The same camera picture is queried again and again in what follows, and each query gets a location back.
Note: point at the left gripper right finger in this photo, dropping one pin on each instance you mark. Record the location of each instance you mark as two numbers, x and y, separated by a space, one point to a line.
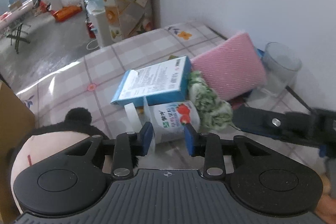
212 148

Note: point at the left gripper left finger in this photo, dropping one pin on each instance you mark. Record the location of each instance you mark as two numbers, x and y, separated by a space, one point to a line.
126 149

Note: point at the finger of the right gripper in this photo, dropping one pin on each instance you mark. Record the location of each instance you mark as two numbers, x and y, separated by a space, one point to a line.
290 127

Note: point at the white strawberry yogurt cup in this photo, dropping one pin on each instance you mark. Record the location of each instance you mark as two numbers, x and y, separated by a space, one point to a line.
169 119

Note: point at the black-haired red-clothed plush doll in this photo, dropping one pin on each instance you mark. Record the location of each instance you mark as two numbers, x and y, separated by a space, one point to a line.
46 141

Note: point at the person's right hand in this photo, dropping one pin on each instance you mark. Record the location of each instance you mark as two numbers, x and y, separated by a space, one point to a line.
326 208

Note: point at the green white floral cloth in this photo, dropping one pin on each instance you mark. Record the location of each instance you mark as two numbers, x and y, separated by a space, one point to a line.
214 112

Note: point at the clear glass cup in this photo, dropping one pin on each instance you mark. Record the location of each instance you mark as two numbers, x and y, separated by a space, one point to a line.
281 65

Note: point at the blue white cardboard box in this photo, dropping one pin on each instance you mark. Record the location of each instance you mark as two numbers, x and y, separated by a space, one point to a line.
160 83

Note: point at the pink sponge pad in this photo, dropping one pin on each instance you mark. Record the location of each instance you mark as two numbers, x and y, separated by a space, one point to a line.
232 68

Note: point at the white water dispenser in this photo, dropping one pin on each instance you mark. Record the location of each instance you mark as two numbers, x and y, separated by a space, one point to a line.
100 24

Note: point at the brown cardboard box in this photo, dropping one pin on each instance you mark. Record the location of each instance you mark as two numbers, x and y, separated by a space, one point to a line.
16 121

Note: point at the red bottle on floor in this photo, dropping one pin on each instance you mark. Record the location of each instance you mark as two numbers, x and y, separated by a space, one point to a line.
90 29

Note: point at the orange bag on floor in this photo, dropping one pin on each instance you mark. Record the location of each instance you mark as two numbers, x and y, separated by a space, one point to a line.
66 13

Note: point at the folding metal table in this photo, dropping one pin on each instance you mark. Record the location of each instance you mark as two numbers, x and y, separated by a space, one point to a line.
13 21

